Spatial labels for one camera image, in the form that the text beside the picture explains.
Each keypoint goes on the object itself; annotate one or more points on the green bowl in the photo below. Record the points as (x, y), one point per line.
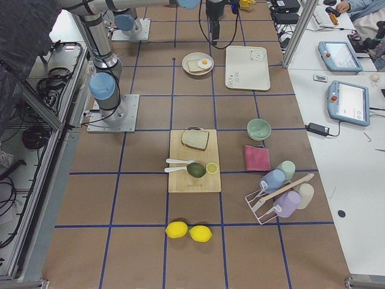
(258, 129)

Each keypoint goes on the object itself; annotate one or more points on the white spoon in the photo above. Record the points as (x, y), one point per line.
(174, 169)
(177, 161)

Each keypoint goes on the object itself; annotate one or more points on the white round plate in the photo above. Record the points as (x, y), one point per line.
(196, 56)

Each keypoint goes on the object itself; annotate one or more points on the lemon half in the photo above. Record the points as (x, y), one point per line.
(211, 168)

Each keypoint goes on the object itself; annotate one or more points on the beige cup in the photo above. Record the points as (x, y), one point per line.
(306, 191)

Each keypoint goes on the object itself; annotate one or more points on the white keyboard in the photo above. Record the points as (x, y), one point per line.
(321, 18)

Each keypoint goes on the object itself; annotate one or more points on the bread slice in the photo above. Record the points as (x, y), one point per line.
(193, 67)
(195, 139)

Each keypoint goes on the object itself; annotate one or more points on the near teach pendant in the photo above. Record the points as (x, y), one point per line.
(349, 103)

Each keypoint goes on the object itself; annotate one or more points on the white spoon lower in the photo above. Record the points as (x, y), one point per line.
(174, 169)

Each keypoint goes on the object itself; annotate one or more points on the yellow lemon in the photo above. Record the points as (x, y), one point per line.
(176, 229)
(200, 233)

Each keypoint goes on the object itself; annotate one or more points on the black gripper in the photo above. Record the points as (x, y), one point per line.
(213, 11)

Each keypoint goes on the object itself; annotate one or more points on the white wire cup rack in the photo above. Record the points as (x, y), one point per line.
(261, 204)

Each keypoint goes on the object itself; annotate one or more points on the teach pendant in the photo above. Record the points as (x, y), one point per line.
(339, 57)
(349, 103)

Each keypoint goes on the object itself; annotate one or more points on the white spoon upper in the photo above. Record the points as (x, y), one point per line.
(177, 161)

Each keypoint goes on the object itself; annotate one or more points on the pink cloth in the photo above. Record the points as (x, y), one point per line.
(257, 159)

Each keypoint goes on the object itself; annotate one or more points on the blue cup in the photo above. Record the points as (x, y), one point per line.
(272, 181)

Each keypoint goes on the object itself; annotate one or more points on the purple cup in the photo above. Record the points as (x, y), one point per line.
(286, 204)

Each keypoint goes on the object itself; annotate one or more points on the fried egg toy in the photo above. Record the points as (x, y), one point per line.
(204, 64)

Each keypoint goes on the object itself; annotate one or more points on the green avocado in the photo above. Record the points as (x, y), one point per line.
(196, 170)

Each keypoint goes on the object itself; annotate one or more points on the far teach pendant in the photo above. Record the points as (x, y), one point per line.
(339, 57)

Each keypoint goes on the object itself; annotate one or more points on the black power adapter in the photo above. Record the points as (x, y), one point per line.
(317, 129)

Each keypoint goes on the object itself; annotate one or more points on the white bear serving tray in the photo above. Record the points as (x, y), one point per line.
(247, 68)

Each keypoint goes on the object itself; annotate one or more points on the yellow lemon right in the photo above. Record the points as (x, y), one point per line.
(200, 233)

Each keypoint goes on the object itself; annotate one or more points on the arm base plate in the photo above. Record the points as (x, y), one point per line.
(123, 120)
(118, 36)

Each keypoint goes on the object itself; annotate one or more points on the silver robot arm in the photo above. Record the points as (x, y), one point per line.
(104, 85)
(127, 21)

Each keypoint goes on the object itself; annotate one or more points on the yellow lemon left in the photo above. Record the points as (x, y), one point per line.
(176, 229)

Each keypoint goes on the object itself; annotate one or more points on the green cup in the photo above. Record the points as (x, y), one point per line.
(288, 168)

